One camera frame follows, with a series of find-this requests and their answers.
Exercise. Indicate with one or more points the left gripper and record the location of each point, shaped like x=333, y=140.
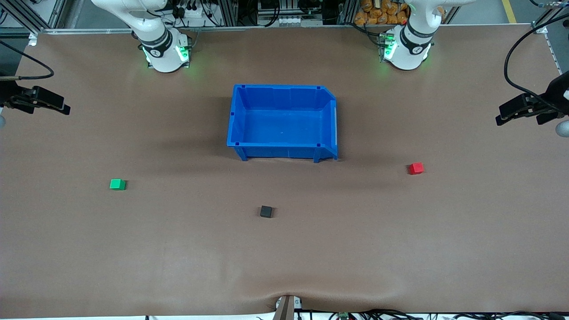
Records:
x=556, y=94

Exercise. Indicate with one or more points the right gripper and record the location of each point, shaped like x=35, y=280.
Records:
x=8, y=94

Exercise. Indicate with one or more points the small green cube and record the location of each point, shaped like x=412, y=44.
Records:
x=117, y=184

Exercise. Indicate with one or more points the small red cube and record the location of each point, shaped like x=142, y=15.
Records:
x=416, y=168

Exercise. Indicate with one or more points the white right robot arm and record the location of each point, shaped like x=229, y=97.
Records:
x=155, y=49

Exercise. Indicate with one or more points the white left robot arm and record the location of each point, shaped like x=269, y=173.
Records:
x=409, y=53

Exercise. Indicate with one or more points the small black cube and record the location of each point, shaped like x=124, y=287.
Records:
x=266, y=211

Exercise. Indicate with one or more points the white power strip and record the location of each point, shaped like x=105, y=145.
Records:
x=191, y=14

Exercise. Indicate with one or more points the orange snack bag pile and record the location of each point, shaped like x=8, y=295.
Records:
x=378, y=13

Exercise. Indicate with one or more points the blue plastic storage bin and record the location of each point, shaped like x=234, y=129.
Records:
x=282, y=126

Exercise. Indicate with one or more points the white connector block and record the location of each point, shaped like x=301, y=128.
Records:
x=292, y=21

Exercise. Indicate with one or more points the brown table mat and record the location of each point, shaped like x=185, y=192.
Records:
x=284, y=258

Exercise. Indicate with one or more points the white corner bracket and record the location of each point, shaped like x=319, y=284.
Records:
x=32, y=40
x=541, y=29

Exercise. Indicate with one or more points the aluminium frame post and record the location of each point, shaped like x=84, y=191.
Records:
x=549, y=18
x=26, y=18

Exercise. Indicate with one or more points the aluminium frame upright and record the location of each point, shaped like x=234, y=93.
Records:
x=349, y=11
x=227, y=12

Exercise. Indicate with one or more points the aluminium frame rail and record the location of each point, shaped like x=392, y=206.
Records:
x=289, y=27

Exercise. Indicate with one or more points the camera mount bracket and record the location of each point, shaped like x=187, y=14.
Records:
x=285, y=309

